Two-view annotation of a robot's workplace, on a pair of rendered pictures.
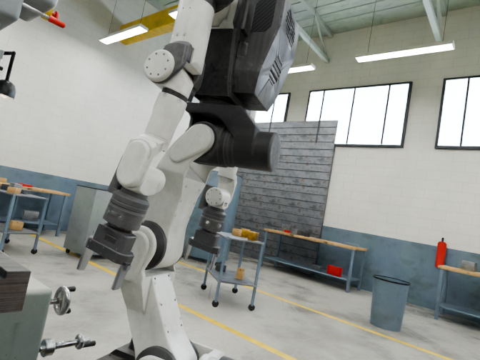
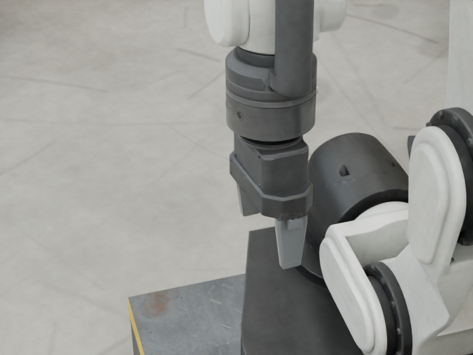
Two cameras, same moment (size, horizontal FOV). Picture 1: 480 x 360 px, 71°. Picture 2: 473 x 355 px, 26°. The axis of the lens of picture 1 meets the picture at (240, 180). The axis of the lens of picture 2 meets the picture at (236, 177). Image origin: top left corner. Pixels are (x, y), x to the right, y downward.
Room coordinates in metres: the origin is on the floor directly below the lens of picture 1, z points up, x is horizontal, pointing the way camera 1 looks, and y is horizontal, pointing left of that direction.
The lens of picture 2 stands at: (1.79, 0.72, 1.67)
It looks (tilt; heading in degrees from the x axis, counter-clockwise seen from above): 39 degrees down; 233
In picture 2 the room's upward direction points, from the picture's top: straight up
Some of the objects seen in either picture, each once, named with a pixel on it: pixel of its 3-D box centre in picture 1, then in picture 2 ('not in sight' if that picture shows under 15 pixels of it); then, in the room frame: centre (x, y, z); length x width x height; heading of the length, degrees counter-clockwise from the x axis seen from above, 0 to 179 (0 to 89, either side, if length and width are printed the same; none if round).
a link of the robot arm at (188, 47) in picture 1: (183, 50); not in sight; (0.81, 0.20, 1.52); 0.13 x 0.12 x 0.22; 160
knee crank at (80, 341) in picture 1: (68, 343); not in sight; (1.37, 0.53, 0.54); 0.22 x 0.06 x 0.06; 141
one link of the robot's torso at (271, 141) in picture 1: (232, 137); not in sight; (1.00, 0.05, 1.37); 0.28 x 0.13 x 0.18; 69
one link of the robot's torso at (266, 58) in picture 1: (239, 53); not in sight; (1.01, 0.07, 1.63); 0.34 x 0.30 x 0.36; 159
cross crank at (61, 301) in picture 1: (53, 301); not in sight; (1.44, 0.66, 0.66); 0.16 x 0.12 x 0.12; 141
